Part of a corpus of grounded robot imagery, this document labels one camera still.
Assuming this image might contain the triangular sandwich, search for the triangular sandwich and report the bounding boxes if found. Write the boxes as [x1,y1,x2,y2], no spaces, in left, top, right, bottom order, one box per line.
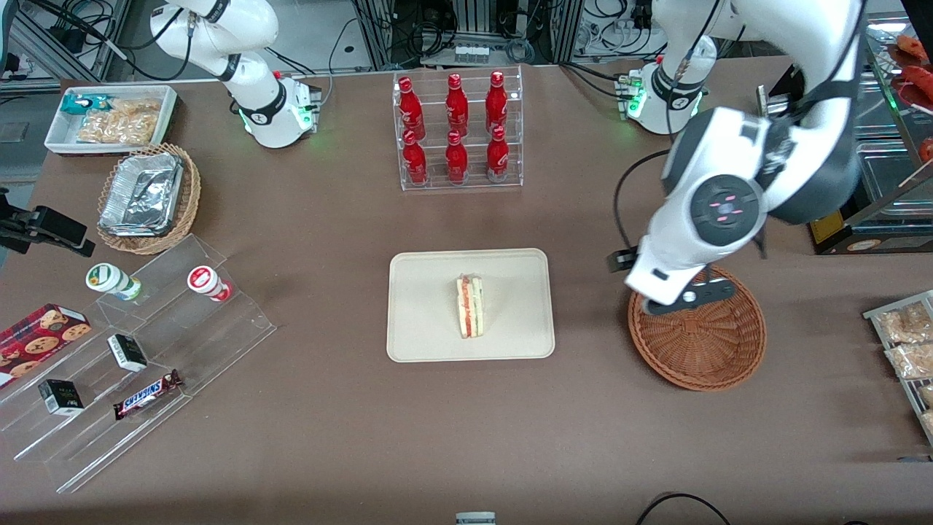
[456,273,485,340]

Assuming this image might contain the round brown wicker basket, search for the round brown wicker basket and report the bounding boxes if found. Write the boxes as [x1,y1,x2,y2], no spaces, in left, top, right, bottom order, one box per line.
[628,265,768,392]

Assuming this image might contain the cream plastic tray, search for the cream plastic tray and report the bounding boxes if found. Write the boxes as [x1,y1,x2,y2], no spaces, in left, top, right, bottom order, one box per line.
[386,248,556,363]

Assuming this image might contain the oval wicker basket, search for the oval wicker basket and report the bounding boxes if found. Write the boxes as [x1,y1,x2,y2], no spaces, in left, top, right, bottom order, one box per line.
[96,142,202,256]

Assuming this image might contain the aluminium foil tray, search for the aluminium foil tray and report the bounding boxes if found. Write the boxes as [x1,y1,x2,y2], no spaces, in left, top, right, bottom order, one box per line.
[98,152,184,238]

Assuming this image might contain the black food display case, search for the black food display case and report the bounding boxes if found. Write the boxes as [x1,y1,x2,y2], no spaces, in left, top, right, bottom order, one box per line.
[758,11,933,256]

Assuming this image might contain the clear bag of pastries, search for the clear bag of pastries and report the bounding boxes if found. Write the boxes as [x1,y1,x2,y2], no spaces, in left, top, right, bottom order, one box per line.
[875,303,933,343]
[884,343,933,380]

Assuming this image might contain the red cola bottle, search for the red cola bottle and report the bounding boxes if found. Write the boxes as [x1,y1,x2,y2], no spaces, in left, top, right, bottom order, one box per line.
[402,130,429,185]
[445,73,469,136]
[486,125,510,182]
[397,77,426,139]
[485,71,509,134]
[445,130,469,184]

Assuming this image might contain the clear acrylic bottle rack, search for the clear acrylic bottle rack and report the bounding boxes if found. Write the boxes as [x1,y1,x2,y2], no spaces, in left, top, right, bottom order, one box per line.
[392,66,524,192]

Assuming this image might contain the red sausage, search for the red sausage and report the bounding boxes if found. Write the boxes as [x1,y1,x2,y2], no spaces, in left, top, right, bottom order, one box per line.
[900,66,933,112]
[895,33,933,65]

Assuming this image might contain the clear acrylic stepped stand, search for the clear acrylic stepped stand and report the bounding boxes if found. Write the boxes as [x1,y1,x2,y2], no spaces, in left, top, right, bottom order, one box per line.
[0,233,278,495]

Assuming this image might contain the red lid drink bottle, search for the red lid drink bottle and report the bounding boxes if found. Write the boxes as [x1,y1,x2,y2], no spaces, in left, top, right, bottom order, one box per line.
[187,265,233,303]

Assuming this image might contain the snickers chocolate bar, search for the snickers chocolate bar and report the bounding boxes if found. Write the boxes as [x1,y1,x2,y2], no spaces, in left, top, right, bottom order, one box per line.
[113,369,183,421]

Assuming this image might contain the small black box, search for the small black box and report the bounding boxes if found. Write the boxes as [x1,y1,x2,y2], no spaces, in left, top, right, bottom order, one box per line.
[38,379,85,416]
[107,334,149,373]

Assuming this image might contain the green lid drink bottle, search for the green lid drink bottle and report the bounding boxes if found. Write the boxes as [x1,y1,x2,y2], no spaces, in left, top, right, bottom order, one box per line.
[85,262,143,302]

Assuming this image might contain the clear bag of crackers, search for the clear bag of crackers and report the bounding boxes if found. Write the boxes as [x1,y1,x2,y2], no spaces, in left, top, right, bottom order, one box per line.
[77,98,163,145]

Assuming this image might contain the teal snack packet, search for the teal snack packet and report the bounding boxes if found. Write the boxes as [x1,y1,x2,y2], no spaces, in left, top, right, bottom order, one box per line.
[60,93,114,116]

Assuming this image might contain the white rectangular bin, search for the white rectangular bin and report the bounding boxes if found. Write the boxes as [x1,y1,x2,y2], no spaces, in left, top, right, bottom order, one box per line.
[44,85,179,157]

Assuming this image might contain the red cookie box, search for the red cookie box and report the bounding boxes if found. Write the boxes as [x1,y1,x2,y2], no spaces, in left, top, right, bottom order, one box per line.
[0,303,93,389]

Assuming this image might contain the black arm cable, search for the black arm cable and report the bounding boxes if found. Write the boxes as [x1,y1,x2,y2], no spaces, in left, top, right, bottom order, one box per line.
[612,149,675,256]

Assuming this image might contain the black cable loop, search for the black cable loop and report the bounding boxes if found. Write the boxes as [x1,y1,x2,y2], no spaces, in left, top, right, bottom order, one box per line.
[634,493,732,525]

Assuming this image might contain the grey wire rack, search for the grey wire rack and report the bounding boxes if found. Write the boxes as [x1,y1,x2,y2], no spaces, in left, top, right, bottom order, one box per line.
[863,290,933,447]

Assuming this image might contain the aluminium frame rack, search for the aluminium frame rack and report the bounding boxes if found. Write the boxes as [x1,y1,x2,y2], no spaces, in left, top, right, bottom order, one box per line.
[350,0,584,68]

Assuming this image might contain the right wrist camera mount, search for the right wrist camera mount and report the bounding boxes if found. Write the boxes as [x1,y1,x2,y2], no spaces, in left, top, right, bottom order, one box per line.
[0,188,96,257]

